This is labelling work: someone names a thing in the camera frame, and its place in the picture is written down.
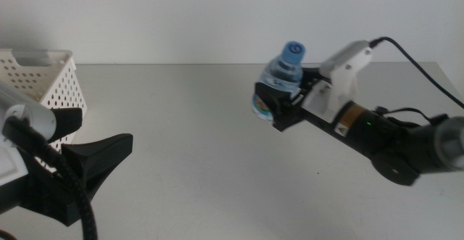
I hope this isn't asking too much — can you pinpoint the clear water bottle blue cap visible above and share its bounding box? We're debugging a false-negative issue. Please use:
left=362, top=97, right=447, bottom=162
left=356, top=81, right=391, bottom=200
left=251, top=41, right=307, bottom=122

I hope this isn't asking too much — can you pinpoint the white perforated plastic basket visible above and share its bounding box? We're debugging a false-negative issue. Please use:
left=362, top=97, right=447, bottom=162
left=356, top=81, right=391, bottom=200
left=0, top=49, right=88, bottom=172

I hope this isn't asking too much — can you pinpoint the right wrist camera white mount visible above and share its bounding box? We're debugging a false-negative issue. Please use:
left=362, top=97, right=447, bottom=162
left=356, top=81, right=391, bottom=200
left=302, top=40, right=374, bottom=124

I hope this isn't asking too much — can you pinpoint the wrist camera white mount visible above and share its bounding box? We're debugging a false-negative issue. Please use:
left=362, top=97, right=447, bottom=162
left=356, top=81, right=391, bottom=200
left=302, top=40, right=374, bottom=124
left=0, top=81, right=58, bottom=187

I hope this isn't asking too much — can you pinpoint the black left camera cable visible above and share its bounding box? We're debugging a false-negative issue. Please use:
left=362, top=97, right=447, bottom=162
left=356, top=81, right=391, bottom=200
left=0, top=116, right=99, bottom=240

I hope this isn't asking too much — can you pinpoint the black camera cable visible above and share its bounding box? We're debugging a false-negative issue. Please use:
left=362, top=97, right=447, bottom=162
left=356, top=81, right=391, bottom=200
left=0, top=116, right=99, bottom=240
left=368, top=36, right=464, bottom=109

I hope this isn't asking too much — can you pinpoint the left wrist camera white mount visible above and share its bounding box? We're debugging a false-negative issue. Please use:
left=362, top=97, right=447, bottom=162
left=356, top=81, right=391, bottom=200
left=0, top=81, right=58, bottom=187

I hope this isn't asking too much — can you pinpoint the black right camera cable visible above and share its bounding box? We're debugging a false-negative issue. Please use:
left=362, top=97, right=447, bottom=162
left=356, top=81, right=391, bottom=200
left=368, top=36, right=464, bottom=109

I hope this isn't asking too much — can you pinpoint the thin black right gripper cable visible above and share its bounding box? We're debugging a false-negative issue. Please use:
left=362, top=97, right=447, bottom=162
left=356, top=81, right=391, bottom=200
left=375, top=106, right=436, bottom=125

